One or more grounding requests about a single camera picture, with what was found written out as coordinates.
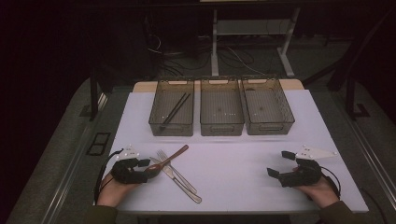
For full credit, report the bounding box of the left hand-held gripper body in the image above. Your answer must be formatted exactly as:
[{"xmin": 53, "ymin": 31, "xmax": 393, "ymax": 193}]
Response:
[{"xmin": 110, "ymin": 144, "xmax": 149, "ymax": 185}]

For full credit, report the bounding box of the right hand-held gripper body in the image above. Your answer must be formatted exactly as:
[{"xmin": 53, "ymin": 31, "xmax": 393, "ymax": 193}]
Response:
[{"xmin": 277, "ymin": 144, "xmax": 339, "ymax": 189}]

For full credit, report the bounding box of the brown wooden spoon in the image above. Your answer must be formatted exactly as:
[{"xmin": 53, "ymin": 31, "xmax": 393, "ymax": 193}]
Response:
[{"xmin": 145, "ymin": 144, "xmax": 190, "ymax": 176}]

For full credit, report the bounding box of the steel fork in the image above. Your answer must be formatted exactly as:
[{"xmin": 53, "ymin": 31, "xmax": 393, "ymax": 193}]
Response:
[{"xmin": 156, "ymin": 149, "xmax": 198, "ymax": 195}]

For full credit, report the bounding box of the smoky clear plastic bin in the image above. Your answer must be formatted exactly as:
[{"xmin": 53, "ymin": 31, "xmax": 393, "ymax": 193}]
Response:
[
  {"xmin": 148, "ymin": 77, "xmax": 195, "ymax": 137},
  {"xmin": 199, "ymin": 77, "xmax": 246, "ymax": 137},
  {"xmin": 240, "ymin": 76, "xmax": 296, "ymax": 136}
]

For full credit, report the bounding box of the steel knife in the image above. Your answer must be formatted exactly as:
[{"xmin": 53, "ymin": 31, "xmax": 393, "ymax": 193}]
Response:
[{"xmin": 149, "ymin": 156, "xmax": 204, "ymax": 204}]

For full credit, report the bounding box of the black chopstick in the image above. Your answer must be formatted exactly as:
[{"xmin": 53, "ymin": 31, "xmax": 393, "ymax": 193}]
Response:
[
  {"xmin": 160, "ymin": 92, "xmax": 192, "ymax": 130},
  {"xmin": 162, "ymin": 91, "xmax": 189, "ymax": 127}
]

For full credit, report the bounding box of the person's left hand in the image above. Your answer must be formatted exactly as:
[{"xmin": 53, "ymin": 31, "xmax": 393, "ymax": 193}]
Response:
[{"xmin": 96, "ymin": 172, "xmax": 140, "ymax": 208}]

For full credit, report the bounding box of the person's right hand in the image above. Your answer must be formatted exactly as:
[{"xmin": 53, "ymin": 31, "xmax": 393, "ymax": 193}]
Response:
[{"xmin": 291, "ymin": 166, "xmax": 341, "ymax": 209}]

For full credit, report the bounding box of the black metal stand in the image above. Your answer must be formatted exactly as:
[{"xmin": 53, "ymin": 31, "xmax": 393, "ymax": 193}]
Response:
[
  {"xmin": 78, "ymin": 64, "xmax": 101, "ymax": 122},
  {"xmin": 345, "ymin": 76, "xmax": 372, "ymax": 121}
]

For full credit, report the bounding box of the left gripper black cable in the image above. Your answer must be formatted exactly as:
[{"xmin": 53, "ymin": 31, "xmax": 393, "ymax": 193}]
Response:
[{"xmin": 92, "ymin": 148, "xmax": 125, "ymax": 206}]

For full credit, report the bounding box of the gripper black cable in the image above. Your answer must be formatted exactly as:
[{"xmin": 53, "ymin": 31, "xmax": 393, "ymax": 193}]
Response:
[
  {"xmin": 92, "ymin": 148, "xmax": 125, "ymax": 206},
  {"xmin": 320, "ymin": 166, "xmax": 342, "ymax": 200}
]

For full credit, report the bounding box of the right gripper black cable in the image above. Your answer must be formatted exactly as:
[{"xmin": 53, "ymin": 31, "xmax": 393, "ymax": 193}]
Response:
[{"xmin": 320, "ymin": 166, "xmax": 342, "ymax": 200}]

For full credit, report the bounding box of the tangle of floor cables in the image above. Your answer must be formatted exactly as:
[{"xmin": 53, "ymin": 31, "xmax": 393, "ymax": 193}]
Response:
[{"xmin": 145, "ymin": 31, "xmax": 266, "ymax": 77}]

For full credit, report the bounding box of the white metal table frame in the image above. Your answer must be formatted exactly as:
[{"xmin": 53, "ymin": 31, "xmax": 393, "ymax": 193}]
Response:
[{"xmin": 210, "ymin": 7, "xmax": 302, "ymax": 78}]

